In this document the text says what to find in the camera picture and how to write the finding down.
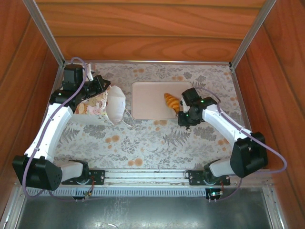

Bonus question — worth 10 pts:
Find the fake golden croissant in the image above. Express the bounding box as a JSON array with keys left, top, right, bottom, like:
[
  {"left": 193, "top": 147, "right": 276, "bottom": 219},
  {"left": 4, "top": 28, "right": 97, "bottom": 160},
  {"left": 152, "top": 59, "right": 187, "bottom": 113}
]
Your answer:
[{"left": 163, "top": 93, "right": 181, "bottom": 113}]

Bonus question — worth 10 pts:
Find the pastel print paper bag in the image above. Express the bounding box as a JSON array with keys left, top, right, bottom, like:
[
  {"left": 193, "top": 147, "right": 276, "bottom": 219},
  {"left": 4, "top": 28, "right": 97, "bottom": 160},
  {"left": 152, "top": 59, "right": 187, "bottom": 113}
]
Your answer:
[{"left": 71, "top": 85, "right": 137, "bottom": 127}]

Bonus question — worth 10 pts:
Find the beige plastic tray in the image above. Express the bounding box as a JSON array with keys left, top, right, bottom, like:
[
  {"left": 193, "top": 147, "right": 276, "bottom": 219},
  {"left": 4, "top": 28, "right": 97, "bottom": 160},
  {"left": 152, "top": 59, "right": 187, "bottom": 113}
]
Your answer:
[{"left": 131, "top": 81, "right": 193, "bottom": 120}]

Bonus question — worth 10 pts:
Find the floral print table cover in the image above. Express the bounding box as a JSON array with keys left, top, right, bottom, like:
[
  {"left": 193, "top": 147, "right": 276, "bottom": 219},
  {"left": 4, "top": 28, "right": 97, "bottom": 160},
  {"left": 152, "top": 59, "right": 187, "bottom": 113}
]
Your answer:
[{"left": 51, "top": 62, "right": 253, "bottom": 170}]

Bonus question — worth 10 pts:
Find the shiny metal sheet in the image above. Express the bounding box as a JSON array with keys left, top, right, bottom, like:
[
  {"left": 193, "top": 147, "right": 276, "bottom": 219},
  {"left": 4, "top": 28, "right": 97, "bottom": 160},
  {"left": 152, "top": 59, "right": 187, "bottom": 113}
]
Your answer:
[{"left": 16, "top": 187, "right": 274, "bottom": 229}]

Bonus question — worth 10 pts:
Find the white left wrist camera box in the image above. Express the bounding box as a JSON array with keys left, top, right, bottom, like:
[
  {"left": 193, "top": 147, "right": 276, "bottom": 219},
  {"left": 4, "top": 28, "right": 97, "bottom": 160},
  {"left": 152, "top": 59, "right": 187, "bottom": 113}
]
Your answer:
[{"left": 84, "top": 62, "right": 96, "bottom": 81}]

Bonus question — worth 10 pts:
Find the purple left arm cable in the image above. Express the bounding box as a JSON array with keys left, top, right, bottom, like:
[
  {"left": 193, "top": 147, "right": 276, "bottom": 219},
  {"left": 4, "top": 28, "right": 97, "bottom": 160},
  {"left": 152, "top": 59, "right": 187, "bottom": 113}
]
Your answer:
[{"left": 21, "top": 56, "right": 88, "bottom": 203}]

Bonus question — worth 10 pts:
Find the aluminium table back rail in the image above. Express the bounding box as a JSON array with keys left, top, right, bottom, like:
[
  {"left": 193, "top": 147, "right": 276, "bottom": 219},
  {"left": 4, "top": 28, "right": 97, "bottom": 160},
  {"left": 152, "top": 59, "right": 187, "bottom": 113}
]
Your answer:
[{"left": 63, "top": 60, "right": 231, "bottom": 66}]

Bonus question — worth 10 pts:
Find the aluminium frame post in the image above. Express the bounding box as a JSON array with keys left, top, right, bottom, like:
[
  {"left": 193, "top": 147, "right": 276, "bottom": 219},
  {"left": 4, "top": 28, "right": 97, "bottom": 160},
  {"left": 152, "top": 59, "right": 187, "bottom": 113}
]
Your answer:
[
  {"left": 262, "top": 186, "right": 286, "bottom": 229},
  {"left": 22, "top": 0, "right": 65, "bottom": 67},
  {"left": 229, "top": 0, "right": 277, "bottom": 69},
  {"left": 0, "top": 186, "right": 27, "bottom": 229}
]

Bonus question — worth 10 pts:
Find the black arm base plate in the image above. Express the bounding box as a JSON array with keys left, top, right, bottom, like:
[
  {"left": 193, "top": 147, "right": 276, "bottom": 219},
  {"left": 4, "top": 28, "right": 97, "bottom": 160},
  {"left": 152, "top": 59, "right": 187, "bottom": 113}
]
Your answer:
[
  {"left": 188, "top": 169, "right": 231, "bottom": 187},
  {"left": 61, "top": 169, "right": 105, "bottom": 186}
]

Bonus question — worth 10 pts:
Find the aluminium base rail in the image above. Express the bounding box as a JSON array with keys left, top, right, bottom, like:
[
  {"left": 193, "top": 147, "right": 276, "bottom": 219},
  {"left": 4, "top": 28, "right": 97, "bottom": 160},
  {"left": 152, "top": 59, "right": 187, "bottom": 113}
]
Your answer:
[{"left": 61, "top": 168, "right": 274, "bottom": 189}]

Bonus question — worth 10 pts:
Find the white slotted cable duct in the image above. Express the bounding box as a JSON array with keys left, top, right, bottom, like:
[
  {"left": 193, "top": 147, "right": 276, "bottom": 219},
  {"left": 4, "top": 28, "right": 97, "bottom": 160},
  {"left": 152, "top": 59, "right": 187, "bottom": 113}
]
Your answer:
[{"left": 26, "top": 187, "right": 207, "bottom": 198}]

